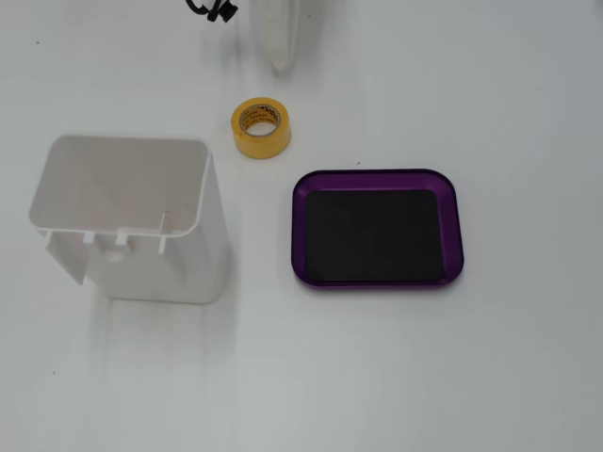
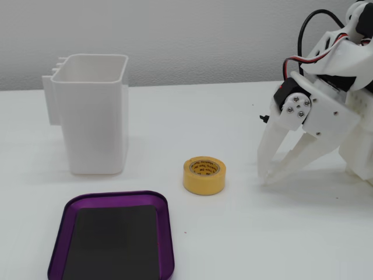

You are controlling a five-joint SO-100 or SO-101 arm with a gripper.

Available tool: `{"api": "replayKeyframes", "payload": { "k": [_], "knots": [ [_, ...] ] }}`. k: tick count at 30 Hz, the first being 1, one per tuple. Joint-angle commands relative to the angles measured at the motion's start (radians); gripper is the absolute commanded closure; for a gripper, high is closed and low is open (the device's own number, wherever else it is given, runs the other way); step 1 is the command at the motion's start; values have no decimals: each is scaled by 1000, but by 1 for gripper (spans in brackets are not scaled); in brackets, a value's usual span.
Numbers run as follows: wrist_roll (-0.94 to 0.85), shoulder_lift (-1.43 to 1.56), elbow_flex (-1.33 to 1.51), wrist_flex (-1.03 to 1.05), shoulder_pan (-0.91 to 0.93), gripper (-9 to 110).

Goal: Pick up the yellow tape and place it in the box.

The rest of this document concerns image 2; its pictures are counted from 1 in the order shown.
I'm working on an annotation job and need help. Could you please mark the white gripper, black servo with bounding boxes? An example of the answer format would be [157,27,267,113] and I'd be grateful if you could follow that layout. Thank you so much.
[257,71,361,187]

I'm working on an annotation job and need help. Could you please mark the yellow masking tape roll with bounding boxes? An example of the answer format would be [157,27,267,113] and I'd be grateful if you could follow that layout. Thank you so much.
[182,156,227,195]

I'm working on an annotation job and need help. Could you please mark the white plastic box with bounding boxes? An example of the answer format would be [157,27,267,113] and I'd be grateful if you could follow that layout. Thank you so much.
[41,54,129,176]

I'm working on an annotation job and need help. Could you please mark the purple metal tray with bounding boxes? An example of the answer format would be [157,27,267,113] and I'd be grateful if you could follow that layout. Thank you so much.
[47,190,175,280]

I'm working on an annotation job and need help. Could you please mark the red white black servo wire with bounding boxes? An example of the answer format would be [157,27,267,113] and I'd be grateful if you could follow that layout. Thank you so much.
[283,33,349,81]

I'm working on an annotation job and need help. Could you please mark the black cable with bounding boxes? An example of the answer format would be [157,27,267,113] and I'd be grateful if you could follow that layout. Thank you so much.
[297,9,349,59]

